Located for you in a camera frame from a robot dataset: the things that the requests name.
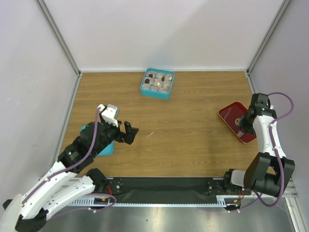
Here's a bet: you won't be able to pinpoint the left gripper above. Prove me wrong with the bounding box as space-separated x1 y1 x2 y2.
92 112 139 156

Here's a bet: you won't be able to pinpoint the metal tongs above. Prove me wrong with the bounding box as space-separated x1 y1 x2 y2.
237 123 245 138

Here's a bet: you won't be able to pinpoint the teal box lid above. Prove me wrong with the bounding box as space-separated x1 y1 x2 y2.
80 122 113 156

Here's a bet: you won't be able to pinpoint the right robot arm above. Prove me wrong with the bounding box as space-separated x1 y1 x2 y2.
218 93 295 198

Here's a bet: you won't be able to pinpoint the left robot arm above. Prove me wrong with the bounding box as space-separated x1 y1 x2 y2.
0 121 139 232

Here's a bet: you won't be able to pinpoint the red chocolate tray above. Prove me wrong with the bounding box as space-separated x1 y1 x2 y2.
218 101 256 144

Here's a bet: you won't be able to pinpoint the teal chocolate box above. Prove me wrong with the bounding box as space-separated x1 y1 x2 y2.
140 68 175 100

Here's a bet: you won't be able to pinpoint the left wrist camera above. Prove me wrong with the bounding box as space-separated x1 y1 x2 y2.
98 104 120 127

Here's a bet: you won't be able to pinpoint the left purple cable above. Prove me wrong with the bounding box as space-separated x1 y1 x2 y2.
21 104 116 218

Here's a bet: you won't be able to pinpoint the slotted cable duct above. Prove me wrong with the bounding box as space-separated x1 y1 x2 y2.
69 195 241 208

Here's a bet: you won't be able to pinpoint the right aluminium frame post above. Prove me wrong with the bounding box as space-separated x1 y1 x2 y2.
246 0 292 73

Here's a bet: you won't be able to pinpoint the aluminium frame post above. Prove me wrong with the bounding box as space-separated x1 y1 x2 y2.
246 0 292 73
35 0 81 78

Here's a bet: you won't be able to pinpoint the left aluminium frame post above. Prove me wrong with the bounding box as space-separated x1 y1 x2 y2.
35 0 81 78

